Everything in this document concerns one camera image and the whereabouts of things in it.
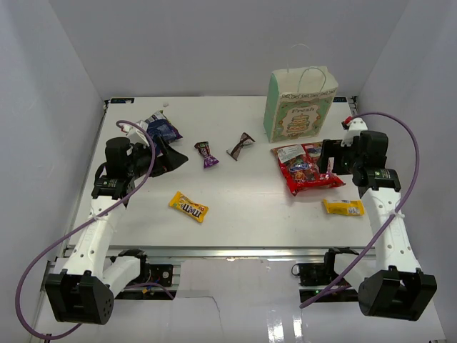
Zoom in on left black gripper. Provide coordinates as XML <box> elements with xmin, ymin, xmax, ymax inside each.
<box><xmin>126</xmin><ymin>136</ymin><xmax>188</xmax><ymax>179</ymax></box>

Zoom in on red cookie snack bag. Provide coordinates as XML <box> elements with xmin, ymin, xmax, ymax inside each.
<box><xmin>271</xmin><ymin>142</ymin><xmax>346</xmax><ymax>196</ymax></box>

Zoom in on blue chips snack bag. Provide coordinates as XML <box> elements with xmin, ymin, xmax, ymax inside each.
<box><xmin>137</xmin><ymin>110</ymin><xmax>182</xmax><ymax>143</ymax></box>

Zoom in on purple candy bar wrapper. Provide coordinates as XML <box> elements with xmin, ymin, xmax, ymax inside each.
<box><xmin>194</xmin><ymin>141</ymin><xmax>219</xmax><ymax>169</ymax></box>

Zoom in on yellow M&M's packet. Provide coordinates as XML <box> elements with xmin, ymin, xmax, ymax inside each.
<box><xmin>169</xmin><ymin>192</ymin><xmax>209</xmax><ymax>223</ymax></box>

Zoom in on yellow candy bar packet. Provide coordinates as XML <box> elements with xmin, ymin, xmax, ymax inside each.
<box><xmin>323</xmin><ymin>199</ymin><xmax>365</xmax><ymax>217</ymax></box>

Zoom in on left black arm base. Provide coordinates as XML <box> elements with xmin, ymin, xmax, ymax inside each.
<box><xmin>116</xmin><ymin>264</ymin><xmax>176</xmax><ymax>300</ymax></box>

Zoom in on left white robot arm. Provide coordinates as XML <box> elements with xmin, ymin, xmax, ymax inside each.
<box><xmin>45</xmin><ymin>137</ymin><xmax>188</xmax><ymax>325</ymax></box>

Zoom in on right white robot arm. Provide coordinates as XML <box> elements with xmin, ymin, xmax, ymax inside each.
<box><xmin>317</xmin><ymin>131</ymin><xmax>437</xmax><ymax>322</ymax></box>

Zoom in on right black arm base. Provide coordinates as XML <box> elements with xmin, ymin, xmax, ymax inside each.
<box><xmin>291</xmin><ymin>263</ymin><xmax>358</xmax><ymax>303</ymax></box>

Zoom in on green paper gift bag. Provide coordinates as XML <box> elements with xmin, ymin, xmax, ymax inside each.
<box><xmin>263</xmin><ymin>65</ymin><xmax>338</xmax><ymax>143</ymax></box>

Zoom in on brown candy bar wrapper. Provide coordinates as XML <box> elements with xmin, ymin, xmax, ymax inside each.
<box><xmin>226</xmin><ymin>132</ymin><xmax>256</xmax><ymax>161</ymax></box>

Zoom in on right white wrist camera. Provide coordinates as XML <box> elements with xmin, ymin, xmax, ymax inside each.
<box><xmin>341</xmin><ymin>116</ymin><xmax>368</xmax><ymax>147</ymax></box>

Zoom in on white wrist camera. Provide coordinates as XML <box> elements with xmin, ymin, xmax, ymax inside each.
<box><xmin>341</xmin><ymin>116</ymin><xmax>368</xmax><ymax>147</ymax></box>
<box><xmin>122</xmin><ymin>124</ymin><xmax>149</xmax><ymax>146</ymax></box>

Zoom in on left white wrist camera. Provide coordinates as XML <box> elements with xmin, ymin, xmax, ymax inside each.
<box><xmin>122</xmin><ymin>124</ymin><xmax>149</xmax><ymax>146</ymax></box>

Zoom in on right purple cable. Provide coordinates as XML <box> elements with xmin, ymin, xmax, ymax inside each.
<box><xmin>298</xmin><ymin>111</ymin><xmax>420</xmax><ymax>309</ymax></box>

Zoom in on aluminium table frame rail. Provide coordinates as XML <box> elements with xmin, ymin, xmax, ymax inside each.
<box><xmin>42</xmin><ymin>96</ymin><xmax>404</xmax><ymax>294</ymax></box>

